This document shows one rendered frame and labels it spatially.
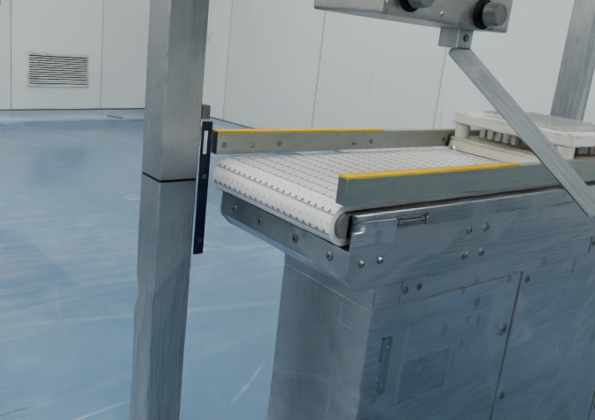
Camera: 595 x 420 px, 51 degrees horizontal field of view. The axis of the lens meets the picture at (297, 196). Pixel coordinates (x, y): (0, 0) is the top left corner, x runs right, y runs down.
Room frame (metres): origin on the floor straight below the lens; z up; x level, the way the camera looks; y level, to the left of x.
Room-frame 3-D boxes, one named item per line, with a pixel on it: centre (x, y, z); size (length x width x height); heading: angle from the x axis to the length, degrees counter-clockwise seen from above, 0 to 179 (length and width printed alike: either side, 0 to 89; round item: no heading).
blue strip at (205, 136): (0.88, 0.14, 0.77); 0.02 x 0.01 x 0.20; 130
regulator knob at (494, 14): (0.73, -0.19, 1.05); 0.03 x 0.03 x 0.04; 40
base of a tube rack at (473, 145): (1.19, -0.45, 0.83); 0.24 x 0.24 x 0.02; 40
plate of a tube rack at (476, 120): (1.19, -0.45, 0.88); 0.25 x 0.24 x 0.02; 40
